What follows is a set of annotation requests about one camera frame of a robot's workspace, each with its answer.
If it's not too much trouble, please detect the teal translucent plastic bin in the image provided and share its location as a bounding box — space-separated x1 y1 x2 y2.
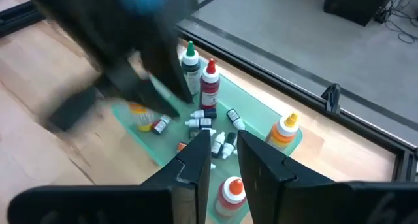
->
110 59 303 224

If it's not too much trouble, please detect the small bottle red white label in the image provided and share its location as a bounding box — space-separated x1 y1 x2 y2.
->
150 114 172 135

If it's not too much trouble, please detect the large green food coloring bottle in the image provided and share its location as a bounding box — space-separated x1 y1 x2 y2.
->
180 40 202 96

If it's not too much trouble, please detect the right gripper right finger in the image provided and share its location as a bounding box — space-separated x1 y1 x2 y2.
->
237 130 337 224

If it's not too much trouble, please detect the black frame clamp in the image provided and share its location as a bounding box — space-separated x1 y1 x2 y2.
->
321 82 342 116

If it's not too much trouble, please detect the large orange bottle yellow cap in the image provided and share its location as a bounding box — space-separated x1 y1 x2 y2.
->
265 112 300 150

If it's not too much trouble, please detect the large red bottle orange cap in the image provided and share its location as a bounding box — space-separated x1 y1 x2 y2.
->
214 176 248 220

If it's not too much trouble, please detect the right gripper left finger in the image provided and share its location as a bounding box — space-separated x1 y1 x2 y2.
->
140 129 212 224

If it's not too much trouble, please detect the black floor box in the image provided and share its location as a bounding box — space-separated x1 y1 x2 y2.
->
323 0 394 27

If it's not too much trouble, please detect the black aluminium table frame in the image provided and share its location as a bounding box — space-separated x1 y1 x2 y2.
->
0 0 418 182

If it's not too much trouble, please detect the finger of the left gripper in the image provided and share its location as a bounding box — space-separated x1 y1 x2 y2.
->
104 63 180 119
140 31 194 104

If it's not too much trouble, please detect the small dark dropper bottle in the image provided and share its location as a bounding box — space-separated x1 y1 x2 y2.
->
210 131 226 159
221 131 238 160
226 108 246 131
188 127 217 139
189 108 217 120

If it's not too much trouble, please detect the large yellow food coloring bottle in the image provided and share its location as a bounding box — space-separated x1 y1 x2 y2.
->
129 102 156 133

